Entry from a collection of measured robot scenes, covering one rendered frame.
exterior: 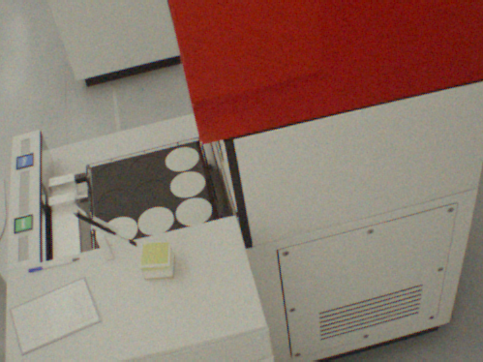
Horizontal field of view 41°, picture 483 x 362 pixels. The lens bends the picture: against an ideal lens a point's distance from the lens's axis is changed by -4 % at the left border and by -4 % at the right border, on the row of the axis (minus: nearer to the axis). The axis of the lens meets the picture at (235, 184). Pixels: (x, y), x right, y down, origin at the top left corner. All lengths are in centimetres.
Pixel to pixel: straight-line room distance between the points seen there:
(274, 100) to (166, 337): 59
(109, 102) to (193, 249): 221
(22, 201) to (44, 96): 210
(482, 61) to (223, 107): 63
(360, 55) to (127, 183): 83
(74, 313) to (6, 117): 247
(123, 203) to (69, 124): 186
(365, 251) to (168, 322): 70
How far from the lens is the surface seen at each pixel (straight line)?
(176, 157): 200
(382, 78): 156
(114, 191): 196
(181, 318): 156
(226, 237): 168
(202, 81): 143
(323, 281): 205
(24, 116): 393
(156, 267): 159
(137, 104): 372
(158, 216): 186
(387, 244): 201
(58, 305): 167
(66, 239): 192
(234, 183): 164
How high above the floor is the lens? 226
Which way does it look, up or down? 46 degrees down
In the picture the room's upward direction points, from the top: 11 degrees counter-clockwise
